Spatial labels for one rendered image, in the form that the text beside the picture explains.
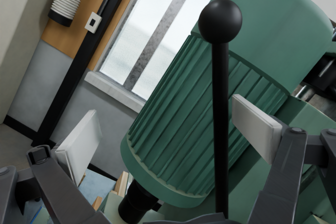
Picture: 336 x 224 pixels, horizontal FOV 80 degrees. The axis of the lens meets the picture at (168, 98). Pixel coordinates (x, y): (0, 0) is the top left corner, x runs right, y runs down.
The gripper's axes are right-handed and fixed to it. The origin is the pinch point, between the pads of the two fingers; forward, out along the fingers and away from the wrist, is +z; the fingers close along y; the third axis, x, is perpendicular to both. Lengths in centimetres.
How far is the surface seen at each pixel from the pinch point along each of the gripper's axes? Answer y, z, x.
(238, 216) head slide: 10.0, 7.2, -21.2
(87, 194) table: -24, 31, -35
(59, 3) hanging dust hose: -62, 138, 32
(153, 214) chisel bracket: -4.6, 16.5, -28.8
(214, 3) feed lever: 4.4, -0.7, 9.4
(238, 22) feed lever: 6.0, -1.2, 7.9
